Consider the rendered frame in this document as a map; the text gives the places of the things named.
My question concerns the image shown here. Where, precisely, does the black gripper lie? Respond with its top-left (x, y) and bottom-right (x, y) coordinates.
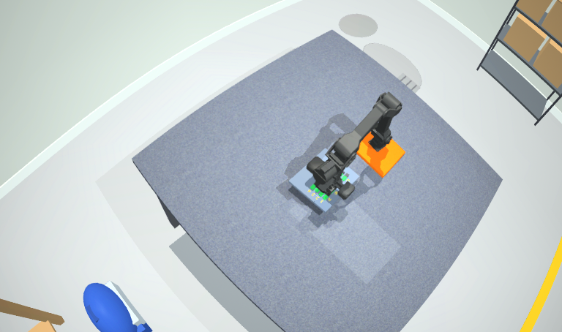
top-left (307, 156), bottom-right (355, 200)

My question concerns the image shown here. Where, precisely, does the light blue switch panel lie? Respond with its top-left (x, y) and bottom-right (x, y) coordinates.
top-left (288, 148), bottom-right (359, 213)

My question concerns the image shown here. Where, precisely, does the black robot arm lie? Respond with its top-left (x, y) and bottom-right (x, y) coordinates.
top-left (313, 92), bottom-right (402, 195)

